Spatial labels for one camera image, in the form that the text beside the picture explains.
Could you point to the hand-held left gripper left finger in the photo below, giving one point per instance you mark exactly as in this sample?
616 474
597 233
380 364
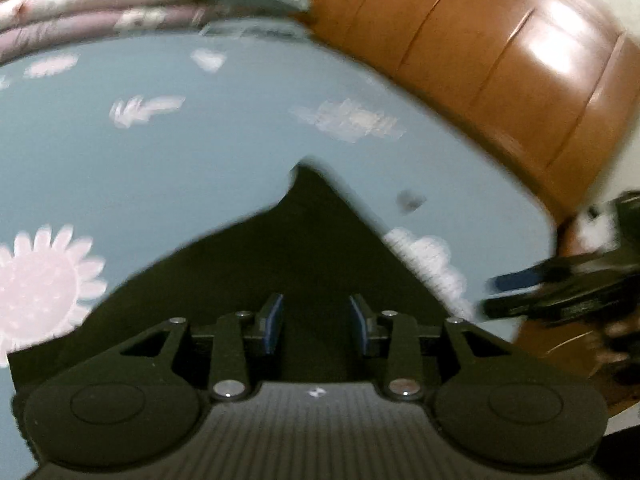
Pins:
274 322

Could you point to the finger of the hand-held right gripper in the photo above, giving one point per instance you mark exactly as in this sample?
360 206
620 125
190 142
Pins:
515 305
522 277

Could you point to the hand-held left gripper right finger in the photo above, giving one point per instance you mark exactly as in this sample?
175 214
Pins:
359 322

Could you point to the bed with blue floral sheet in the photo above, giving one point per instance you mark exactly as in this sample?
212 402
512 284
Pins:
200 135

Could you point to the wooden headboard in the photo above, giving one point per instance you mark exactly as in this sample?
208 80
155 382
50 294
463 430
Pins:
475 60

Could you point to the flat blue floral pillow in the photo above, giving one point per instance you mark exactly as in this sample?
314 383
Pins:
255 30

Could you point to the purple floral folded quilt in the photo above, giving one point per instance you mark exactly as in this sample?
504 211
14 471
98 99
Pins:
100 22

